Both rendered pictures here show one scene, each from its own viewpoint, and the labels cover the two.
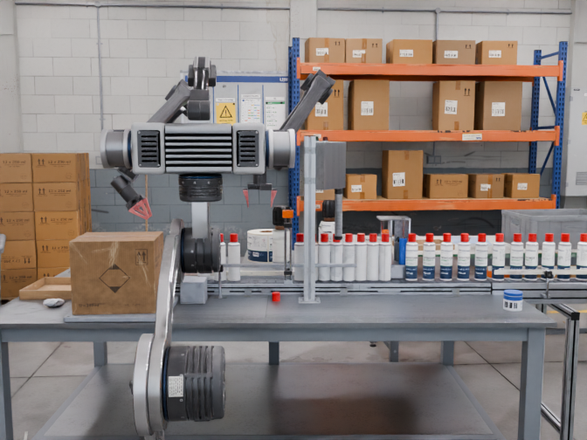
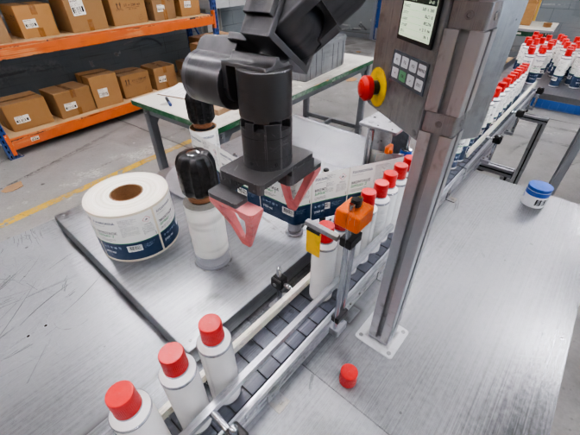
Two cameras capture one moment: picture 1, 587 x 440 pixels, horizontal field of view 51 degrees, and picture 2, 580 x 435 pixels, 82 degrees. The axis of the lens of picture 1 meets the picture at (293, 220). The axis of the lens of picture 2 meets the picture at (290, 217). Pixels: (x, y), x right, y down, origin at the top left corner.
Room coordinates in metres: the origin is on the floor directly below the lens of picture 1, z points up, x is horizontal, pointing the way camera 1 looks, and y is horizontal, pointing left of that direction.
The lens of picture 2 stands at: (2.32, 0.39, 1.49)
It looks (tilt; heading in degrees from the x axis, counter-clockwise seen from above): 38 degrees down; 311
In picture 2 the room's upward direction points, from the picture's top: straight up
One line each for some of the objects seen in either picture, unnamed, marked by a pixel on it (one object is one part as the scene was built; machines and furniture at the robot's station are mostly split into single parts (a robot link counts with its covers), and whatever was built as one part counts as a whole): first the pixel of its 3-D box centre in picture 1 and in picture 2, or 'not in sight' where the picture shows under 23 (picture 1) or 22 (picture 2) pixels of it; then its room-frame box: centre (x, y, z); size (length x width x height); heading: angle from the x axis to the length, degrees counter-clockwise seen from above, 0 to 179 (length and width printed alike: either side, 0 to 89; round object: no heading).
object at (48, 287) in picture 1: (66, 287); not in sight; (2.59, 0.98, 0.85); 0.30 x 0.26 x 0.04; 90
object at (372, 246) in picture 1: (372, 257); (394, 198); (2.60, -0.34, 0.98); 0.05 x 0.05 x 0.20
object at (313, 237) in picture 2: not in sight; (312, 242); (2.58, 0.04, 1.09); 0.03 x 0.01 x 0.06; 0
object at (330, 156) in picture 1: (325, 165); (431, 55); (2.51, -0.13, 1.38); 0.17 x 0.10 x 0.19; 145
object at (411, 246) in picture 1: (411, 257); not in sight; (2.60, -0.51, 0.98); 0.05 x 0.05 x 0.20
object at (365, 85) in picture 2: not in sight; (368, 87); (2.59, -0.10, 1.33); 0.04 x 0.03 x 0.04; 145
